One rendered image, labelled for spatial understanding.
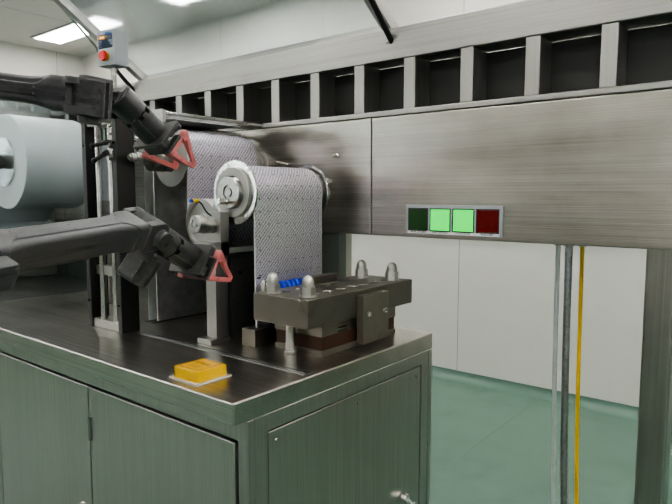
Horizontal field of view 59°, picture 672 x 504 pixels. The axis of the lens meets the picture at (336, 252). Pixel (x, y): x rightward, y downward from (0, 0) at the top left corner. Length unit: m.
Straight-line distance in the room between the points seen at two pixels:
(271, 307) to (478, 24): 0.77
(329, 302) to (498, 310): 2.78
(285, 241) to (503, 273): 2.64
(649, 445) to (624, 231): 0.51
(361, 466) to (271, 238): 0.55
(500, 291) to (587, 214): 2.67
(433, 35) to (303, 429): 0.93
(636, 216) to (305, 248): 0.74
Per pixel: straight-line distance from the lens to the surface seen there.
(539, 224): 1.34
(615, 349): 3.79
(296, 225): 1.46
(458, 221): 1.41
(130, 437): 1.37
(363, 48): 1.61
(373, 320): 1.37
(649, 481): 1.57
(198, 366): 1.16
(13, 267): 0.85
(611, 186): 1.30
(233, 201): 1.38
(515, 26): 1.41
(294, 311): 1.24
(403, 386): 1.45
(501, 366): 4.05
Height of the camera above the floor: 1.24
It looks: 5 degrees down
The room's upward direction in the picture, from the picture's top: straight up
